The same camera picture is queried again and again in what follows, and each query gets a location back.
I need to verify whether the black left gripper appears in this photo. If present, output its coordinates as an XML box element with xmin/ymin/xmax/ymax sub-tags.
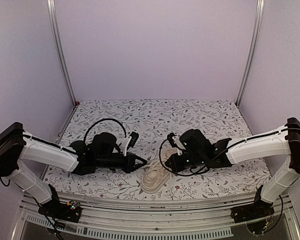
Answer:
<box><xmin>96</xmin><ymin>152</ymin><xmax>147</xmax><ymax>174</ymax></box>

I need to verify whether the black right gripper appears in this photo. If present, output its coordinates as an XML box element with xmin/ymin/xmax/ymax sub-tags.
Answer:
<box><xmin>165</xmin><ymin>152</ymin><xmax>206</xmax><ymax>173</ymax></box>

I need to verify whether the white shoelace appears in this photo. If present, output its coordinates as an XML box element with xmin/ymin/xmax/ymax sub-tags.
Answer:
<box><xmin>140</xmin><ymin>158</ymin><xmax>171</xmax><ymax>195</ymax></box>

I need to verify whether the white lace sneaker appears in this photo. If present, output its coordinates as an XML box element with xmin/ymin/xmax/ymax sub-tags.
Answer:
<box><xmin>140</xmin><ymin>148</ymin><xmax>178</xmax><ymax>194</ymax></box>

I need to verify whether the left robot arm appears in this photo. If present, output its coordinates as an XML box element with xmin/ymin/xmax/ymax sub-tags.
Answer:
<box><xmin>0</xmin><ymin>122</ymin><xmax>148</xmax><ymax>217</ymax></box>

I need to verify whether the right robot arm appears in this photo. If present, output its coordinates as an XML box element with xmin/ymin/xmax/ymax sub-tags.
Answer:
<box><xmin>164</xmin><ymin>117</ymin><xmax>300</xmax><ymax>218</ymax></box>

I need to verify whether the floral patterned table mat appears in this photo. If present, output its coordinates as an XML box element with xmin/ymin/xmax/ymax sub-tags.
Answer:
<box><xmin>43</xmin><ymin>99</ymin><xmax>271</xmax><ymax>201</ymax></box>

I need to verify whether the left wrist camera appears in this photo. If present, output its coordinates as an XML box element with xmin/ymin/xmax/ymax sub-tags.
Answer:
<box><xmin>119</xmin><ymin>131</ymin><xmax>139</xmax><ymax>156</ymax></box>

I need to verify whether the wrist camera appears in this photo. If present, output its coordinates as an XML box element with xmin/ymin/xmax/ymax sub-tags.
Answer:
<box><xmin>119</xmin><ymin>131</ymin><xmax>139</xmax><ymax>156</ymax></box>
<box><xmin>167</xmin><ymin>132</ymin><xmax>185</xmax><ymax>156</ymax></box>

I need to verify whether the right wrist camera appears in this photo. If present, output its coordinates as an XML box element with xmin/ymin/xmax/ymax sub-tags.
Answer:
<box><xmin>167</xmin><ymin>132</ymin><xmax>185</xmax><ymax>156</ymax></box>

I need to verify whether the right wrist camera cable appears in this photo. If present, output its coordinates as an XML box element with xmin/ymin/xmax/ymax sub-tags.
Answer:
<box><xmin>158</xmin><ymin>137</ymin><xmax>211</xmax><ymax>176</ymax></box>

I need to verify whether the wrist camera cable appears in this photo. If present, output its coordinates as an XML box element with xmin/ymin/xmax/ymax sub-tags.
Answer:
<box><xmin>82</xmin><ymin>118</ymin><xmax>128</xmax><ymax>148</ymax></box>
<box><xmin>158</xmin><ymin>137</ymin><xmax>211</xmax><ymax>176</ymax></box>

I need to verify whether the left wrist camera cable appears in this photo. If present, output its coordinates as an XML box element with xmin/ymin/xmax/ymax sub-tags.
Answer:
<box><xmin>82</xmin><ymin>118</ymin><xmax>128</xmax><ymax>148</ymax></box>

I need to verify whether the front aluminium rail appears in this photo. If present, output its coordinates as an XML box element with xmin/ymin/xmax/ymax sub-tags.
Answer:
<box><xmin>10</xmin><ymin>192</ymin><xmax>300</xmax><ymax>240</ymax></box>

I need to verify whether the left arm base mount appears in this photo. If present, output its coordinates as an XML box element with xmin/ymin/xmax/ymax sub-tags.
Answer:
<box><xmin>38</xmin><ymin>199</ymin><xmax>82</xmax><ymax>223</ymax></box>

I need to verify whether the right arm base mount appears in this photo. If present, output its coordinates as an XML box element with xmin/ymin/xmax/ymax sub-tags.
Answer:
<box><xmin>230</xmin><ymin>201</ymin><xmax>275</xmax><ymax>235</ymax></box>

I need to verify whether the left aluminium frame post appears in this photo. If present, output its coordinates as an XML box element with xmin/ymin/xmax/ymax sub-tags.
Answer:
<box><xmin>46</xmin><ymin>0</ymin><xmax>77</xmax><ymax>107</ymax></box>

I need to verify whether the aluminium frame post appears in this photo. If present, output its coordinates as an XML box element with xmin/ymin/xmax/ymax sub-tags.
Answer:
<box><xmin>46</xmin><ymin>0</ymin><xmax>77</xmax><ymax>107</ymax></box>
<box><xmin>235</xmin><ymin>0</ymin><xmax>265</xmax><ymax>109</ymax></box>

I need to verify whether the right aluminium frame post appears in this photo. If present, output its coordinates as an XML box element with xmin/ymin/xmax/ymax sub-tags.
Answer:
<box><xmin>235</xmin><ymin>0</ymin><xmax>265</xmax><ymax>109</ymax></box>

